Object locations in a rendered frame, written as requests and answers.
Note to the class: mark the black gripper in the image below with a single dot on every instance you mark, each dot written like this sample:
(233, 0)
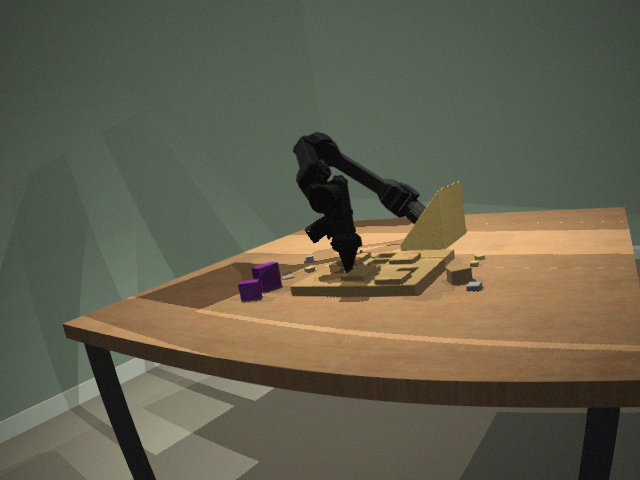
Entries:
(346, 242)

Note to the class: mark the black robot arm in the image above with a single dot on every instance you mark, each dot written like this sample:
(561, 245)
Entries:
(315, 153)

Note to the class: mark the small purple block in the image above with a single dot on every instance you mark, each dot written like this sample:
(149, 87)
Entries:
(250, 290)

